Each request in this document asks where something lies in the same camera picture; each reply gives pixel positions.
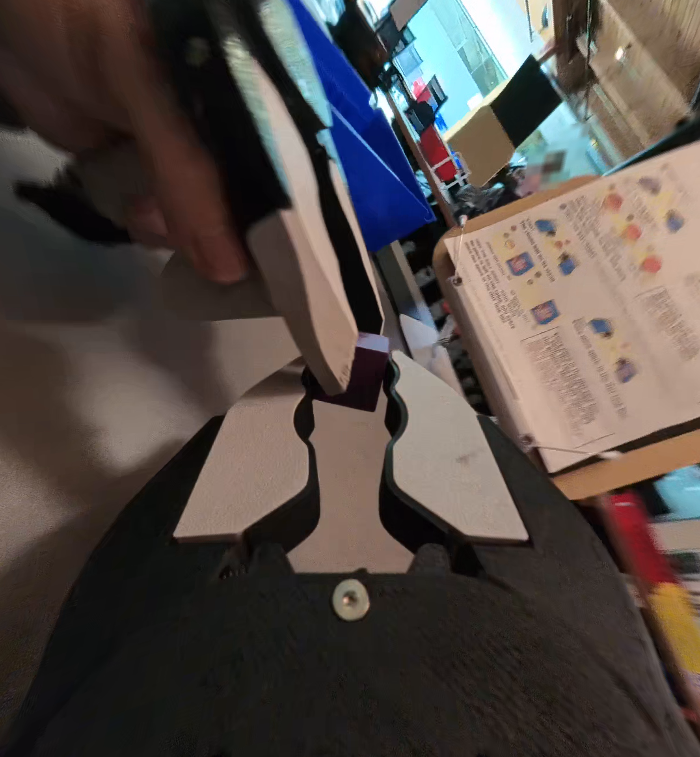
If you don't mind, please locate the person's left hand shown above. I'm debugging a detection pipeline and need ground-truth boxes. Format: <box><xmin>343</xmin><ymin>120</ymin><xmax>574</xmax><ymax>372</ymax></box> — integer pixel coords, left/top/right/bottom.
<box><xmin>0</xmin><ymin>0</ymin><xmax>251</xmax><ymax>286</ymax></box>

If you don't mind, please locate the yellow bin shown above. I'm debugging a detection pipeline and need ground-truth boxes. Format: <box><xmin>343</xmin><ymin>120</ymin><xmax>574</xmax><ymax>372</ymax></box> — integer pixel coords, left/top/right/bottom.
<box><xmin>646</xmin><ymin>582</ymin><xmax>700</xmax><ymax>681</ymax></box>

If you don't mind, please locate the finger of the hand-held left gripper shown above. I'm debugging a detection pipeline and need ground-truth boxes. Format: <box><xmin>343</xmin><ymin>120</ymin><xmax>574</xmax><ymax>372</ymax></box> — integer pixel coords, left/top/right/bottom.
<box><xmin>317</xmin><ymin>130</ymin><xmax>386</xmax><ymax>341</ymax></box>
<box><xmin>246</xmin><ymin>62</ymin><xmax>359</xmax><ymax>397</ymax></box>

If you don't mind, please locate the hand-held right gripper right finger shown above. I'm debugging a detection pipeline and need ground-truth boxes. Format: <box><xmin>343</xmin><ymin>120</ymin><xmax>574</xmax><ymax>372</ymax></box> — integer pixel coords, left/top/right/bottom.
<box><xmin>382</xmin><ymin>350</ymin><xmax>531</xmax><ymax>548</ymax></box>

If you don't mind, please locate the wooden sheet stand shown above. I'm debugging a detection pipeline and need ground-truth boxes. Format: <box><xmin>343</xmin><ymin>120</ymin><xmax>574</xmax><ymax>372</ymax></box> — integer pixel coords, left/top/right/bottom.
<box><xmin>432</xmin><ymin>174</ymin><xmax>700</xmax><ymax>502</ymax></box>

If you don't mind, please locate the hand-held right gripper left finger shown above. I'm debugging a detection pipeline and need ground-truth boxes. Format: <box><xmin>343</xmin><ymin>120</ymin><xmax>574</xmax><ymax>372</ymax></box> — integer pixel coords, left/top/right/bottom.
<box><xmin>173</xmin><ymin>355</ymin><xmax>321</xmax><ymax>551</ymax></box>

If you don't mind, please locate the large blue bin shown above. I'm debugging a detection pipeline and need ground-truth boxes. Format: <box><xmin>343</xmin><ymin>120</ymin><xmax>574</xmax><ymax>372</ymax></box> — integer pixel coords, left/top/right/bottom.
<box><xmin>290</xmin><ymin>0</ymin><xmax>438</xmax><ymax>253</ymax></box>

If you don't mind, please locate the tan and black box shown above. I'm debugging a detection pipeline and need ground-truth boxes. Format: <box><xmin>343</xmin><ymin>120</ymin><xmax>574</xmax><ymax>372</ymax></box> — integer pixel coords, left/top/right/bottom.
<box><xmin>443</xmin><ymin>53</ymin><xmax>565</xmax><ymax>188</ymax></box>

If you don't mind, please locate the purple cube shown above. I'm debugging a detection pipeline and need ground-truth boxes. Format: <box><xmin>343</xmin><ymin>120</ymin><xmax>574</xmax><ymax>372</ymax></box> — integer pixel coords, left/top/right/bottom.
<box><xmin>311</xmin><ymin>333</ymin><xmax>391</xmax><ymax>413</ymax></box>

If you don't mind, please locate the printed instruction sheet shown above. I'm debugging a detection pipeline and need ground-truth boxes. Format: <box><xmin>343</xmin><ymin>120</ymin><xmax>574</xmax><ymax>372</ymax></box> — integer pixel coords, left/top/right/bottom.
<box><xmin>443</xmin><ymin>127</ymin><xmax>700</xmax><ymax>475</ymax></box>

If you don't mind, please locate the red bin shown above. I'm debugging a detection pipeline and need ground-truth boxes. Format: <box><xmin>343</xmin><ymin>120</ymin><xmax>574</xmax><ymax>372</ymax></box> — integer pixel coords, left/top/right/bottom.
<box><xmin>604</xmin><ymin>492</ymin><xmax>679</xmax><ymax>587</ymax></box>

